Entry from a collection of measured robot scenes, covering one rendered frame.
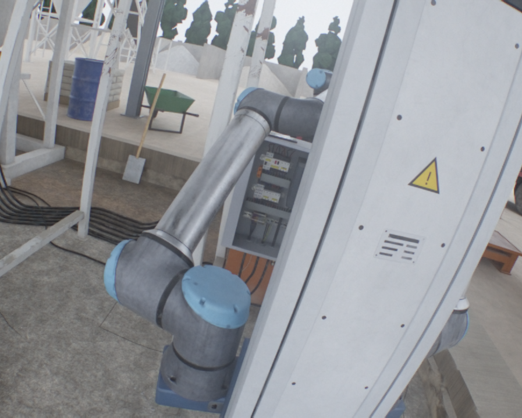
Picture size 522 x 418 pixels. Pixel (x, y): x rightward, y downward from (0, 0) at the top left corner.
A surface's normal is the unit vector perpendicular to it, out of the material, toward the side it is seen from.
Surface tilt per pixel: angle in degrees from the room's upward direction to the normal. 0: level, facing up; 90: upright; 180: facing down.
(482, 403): 0
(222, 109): 81
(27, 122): 90
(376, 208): 90
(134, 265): 41
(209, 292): 5
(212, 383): 70
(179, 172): 90
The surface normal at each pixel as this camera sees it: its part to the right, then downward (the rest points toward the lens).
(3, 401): 0.25, -0.90
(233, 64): -0.06, 0.18
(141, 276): -0.08, -0.45
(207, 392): 0.35, 0.07
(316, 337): 0.08, 0.37
